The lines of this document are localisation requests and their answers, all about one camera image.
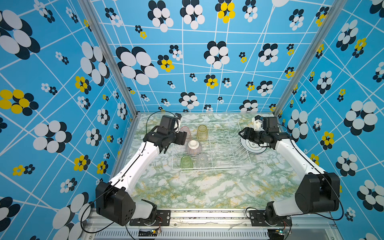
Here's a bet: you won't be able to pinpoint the white plate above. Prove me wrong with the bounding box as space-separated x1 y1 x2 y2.
240 140 270 155

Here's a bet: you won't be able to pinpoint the green glass cup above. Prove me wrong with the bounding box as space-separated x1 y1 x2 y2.
180 156 194 170

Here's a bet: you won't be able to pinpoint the white wire dish rack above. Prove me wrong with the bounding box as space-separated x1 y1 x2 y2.
170 122 251 172

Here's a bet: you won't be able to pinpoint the clear glass cup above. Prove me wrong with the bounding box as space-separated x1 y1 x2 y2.
196 153 209 168

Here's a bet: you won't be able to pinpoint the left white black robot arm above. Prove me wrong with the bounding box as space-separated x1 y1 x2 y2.
96 114 187 226

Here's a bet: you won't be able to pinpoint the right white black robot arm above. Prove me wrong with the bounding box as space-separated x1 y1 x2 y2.
238 115 343 225

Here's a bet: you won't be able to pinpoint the pink glass cup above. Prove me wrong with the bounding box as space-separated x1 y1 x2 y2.
180 126 192 143

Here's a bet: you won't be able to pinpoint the yellow glass cup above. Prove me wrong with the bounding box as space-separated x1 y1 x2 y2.
197 125 209 141

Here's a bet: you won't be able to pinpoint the left circuit board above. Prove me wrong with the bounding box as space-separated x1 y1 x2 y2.
138 228 162 237

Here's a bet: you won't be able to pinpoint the circuit board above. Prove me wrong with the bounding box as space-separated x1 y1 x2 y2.
138 228 162 237
268 229 285 240

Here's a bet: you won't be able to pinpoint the right circuit board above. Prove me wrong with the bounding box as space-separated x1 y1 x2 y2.
268 229 285 240

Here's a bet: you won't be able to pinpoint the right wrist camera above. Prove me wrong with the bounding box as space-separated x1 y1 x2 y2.
252 115 264 131

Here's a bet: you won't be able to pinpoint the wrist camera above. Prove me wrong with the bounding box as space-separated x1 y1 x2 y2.
252 115 264 131
175 113 182 128

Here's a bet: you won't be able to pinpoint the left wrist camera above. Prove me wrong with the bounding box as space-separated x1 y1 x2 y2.
175 113 182 128

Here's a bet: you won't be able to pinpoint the right aluminium frame post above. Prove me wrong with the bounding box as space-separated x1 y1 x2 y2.
273 0 347 117

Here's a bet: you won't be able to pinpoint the aluminium frame post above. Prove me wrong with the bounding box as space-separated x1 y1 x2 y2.
273 0 347 117
79 0 138 119

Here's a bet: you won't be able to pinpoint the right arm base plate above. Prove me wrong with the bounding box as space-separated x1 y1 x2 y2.
246 210 292 228

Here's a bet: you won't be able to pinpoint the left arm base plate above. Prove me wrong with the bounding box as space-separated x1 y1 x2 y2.
129 210 171 227

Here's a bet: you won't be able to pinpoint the aluminium front rail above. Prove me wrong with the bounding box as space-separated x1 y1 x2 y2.
81 209 343 240

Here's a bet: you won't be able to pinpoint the left aluminium frame post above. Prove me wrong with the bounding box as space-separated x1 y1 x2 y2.
79 0 138 119

